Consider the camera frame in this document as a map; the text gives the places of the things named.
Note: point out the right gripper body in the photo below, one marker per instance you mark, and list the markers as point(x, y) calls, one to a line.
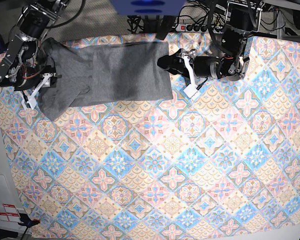
point(30, 86)

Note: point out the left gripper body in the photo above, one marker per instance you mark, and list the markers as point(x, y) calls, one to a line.
point(198, 69)

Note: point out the grey T-shirt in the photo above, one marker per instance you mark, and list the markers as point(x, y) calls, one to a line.
point(99, 74)

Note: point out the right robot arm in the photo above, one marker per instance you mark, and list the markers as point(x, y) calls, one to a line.
point(23, 62)

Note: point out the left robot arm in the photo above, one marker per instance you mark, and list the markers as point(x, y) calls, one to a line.
point(242, 17)

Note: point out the white power strip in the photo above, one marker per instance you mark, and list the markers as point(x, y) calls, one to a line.
point(196, 28)

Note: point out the patterned tile tablecloth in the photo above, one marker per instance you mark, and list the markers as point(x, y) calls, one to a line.
point(227, 164)

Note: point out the white box with red labels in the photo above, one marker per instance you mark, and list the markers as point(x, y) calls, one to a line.
point(10, 215)

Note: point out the blue clamp bottom left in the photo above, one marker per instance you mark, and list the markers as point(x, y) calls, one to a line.
point(28, 223)

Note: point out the black centre post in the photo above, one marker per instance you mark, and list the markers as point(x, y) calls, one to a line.
point(166, 25)

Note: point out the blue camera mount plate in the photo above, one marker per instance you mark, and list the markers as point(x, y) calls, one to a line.
point(148, 7)

